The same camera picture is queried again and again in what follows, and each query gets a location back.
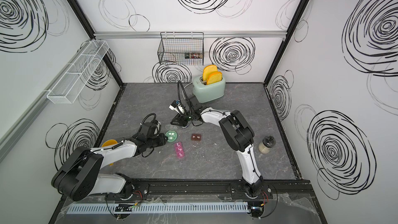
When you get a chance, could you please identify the dark red small pillbox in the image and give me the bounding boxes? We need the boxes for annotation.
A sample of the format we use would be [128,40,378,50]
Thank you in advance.
[191,133,202,142]

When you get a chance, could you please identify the green round pillbox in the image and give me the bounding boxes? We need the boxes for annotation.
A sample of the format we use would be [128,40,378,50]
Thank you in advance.
[165,124,178,143]

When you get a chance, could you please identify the dark blue round pillbox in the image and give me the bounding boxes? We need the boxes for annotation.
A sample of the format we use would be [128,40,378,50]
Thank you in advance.
[180,122,190,128]

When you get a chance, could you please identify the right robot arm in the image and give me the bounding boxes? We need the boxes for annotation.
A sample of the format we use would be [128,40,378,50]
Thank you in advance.
[170,81,264,199]

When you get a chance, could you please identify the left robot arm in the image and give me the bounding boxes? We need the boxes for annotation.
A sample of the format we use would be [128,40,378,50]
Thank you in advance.
[51,133,168,202]

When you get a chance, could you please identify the mint green toaster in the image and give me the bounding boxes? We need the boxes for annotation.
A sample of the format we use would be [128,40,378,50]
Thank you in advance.
[192,76,226,103]

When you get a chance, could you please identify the yellow mug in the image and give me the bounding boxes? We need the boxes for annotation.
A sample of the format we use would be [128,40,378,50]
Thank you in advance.
[102,140,118,162]

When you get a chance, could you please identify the front toast slice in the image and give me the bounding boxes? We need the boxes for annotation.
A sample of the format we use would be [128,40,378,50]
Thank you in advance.
[206,71,223,85]

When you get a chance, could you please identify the toast slice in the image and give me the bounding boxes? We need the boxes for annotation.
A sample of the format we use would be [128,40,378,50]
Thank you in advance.
[206,71,223,85]
[202,64,218,82]

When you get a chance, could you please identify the back toast slice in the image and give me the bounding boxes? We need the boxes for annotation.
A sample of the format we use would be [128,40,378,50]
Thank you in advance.
[202,64,218,82]

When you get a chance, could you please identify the spice jars in basket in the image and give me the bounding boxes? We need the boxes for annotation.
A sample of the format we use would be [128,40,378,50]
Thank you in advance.
[184,52,203,59]

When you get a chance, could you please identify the beige round object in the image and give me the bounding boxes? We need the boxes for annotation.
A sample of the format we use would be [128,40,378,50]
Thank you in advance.
[258,136,276,154]

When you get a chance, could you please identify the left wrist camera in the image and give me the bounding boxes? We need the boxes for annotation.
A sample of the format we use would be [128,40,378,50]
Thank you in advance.
[138,113,161,138]

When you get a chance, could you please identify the black wire wall basket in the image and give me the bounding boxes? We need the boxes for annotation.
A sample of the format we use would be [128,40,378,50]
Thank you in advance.
[157,32,205,66]

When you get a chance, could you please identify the white slotted cable duct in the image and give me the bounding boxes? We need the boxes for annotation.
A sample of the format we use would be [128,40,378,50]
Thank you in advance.
[66,202,249,215]

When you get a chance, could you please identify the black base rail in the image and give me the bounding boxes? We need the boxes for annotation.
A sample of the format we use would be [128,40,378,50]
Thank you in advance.
[70,179,313,201]

